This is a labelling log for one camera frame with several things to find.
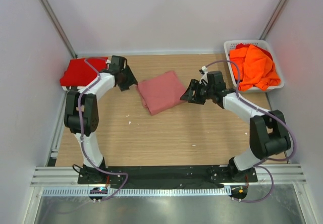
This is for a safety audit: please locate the folded red t shirt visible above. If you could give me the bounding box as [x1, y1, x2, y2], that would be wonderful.
[60, 57, 109, 86]

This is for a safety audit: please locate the white slotted cable duct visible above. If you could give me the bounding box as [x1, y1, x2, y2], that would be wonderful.
[42, 186, 231, 197]

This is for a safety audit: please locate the orange t shirt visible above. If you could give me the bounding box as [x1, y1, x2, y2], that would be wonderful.
[229, 45, 281, 91]

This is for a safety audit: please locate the pink t shirt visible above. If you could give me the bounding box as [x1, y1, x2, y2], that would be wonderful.
[137, 71, 186, 116]

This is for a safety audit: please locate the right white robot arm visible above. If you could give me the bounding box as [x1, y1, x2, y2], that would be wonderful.
[180, 71, 291, 182]

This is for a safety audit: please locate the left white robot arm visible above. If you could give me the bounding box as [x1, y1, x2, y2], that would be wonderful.
[64, 55, 138, 184]

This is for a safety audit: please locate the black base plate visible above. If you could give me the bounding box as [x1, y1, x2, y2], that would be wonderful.
[78, 165, 258, 190]

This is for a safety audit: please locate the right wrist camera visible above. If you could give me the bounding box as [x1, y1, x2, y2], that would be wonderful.
[199, 66, 208, 85]

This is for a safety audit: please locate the white plastic basket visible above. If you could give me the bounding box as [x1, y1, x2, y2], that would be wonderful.
[224, 39, 285, 93]

